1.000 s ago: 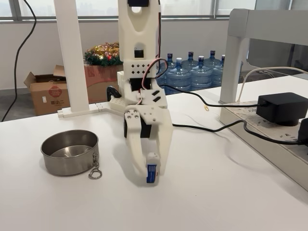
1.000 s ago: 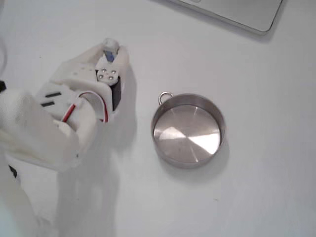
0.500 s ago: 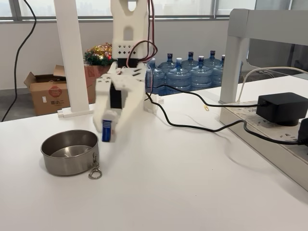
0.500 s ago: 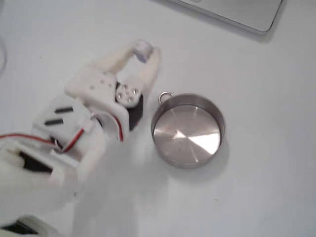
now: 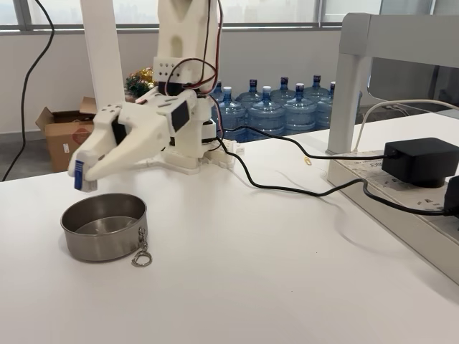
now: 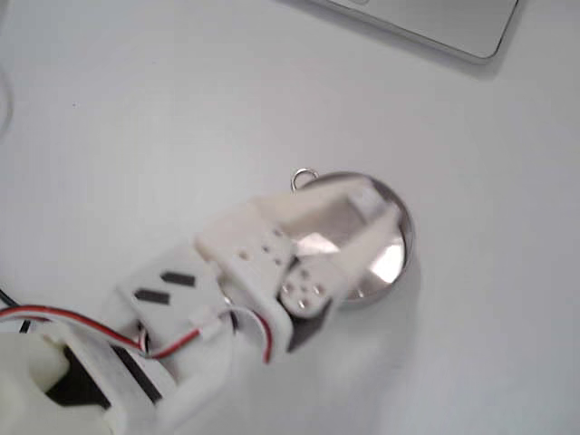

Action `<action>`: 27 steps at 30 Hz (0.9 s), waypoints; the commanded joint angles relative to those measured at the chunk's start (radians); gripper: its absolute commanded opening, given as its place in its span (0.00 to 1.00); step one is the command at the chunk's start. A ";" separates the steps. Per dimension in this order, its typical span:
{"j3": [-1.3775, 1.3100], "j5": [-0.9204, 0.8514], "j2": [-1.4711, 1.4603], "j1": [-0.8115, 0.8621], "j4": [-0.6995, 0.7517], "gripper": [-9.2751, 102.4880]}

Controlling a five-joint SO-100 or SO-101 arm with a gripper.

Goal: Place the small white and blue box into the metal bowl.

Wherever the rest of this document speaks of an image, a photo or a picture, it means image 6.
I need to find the silver laptop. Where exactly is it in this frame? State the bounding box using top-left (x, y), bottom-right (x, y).
top-left (280, 0), bottom-right (521, 61)

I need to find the metal key ring clip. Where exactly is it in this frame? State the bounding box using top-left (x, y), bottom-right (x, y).
top-left (289, 167), bottom-right (318, 194)

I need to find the metal bowl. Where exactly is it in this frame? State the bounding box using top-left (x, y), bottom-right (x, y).
top-left (294, 170), bottom-right (417, 310)

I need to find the red white black servo cable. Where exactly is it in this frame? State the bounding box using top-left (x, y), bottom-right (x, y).
top-left (0, 304), bottom-right (276, 366)

